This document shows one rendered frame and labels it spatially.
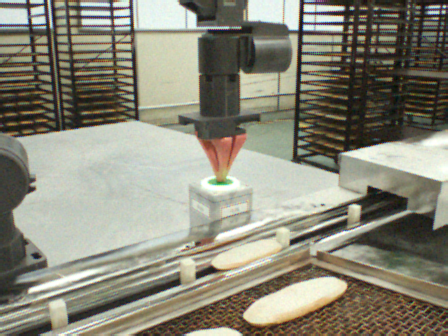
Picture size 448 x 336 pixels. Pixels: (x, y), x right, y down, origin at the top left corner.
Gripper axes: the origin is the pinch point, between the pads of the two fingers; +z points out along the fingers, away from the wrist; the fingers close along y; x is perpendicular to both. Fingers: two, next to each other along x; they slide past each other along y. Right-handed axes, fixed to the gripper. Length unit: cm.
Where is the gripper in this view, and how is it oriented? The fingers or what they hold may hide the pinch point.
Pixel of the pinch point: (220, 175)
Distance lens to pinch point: 64.2
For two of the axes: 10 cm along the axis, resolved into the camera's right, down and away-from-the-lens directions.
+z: 0.1, 9.6, 2.9
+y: -8.2, 1.8, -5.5
